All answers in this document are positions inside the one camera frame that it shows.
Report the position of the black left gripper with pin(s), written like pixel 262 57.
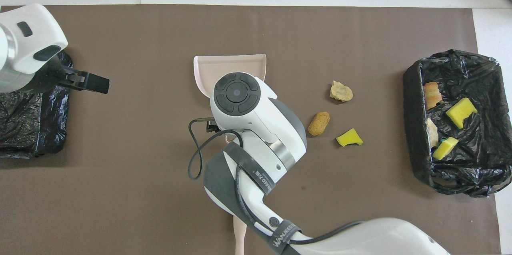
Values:
pixel 52 75

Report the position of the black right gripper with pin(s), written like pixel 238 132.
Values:
pixel 212 125

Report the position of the pale pink plastic dustpan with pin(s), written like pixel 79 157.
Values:
pixel 224 67

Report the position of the brown oval croquette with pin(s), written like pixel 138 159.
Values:
pixel 318 124

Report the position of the beige black-bristle hand brush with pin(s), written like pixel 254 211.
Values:
pixel 240 239

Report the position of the pale bread piece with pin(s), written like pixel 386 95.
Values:
pixel 341 92

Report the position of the curved yellow sponge piece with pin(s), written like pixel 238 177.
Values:
pixel 348 138

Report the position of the pale whitish bread chunk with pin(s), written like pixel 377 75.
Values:
pixel 432 132

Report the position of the striped croissant piece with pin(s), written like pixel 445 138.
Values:
pixel 432 95

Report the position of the yellow green-backed sponge piece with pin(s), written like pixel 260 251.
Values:
pixel 444 148

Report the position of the notched yellow sponge piece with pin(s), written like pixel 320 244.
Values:
pixel 460 112

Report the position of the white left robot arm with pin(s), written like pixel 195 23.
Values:
pixel 28 35

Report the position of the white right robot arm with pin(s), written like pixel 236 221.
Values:
pixel 260 127

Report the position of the black bag lined bin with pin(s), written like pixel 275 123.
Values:
pixel 412 99
pixel 36 127

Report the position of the brown table mat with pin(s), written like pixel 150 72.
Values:
pixel 120 187

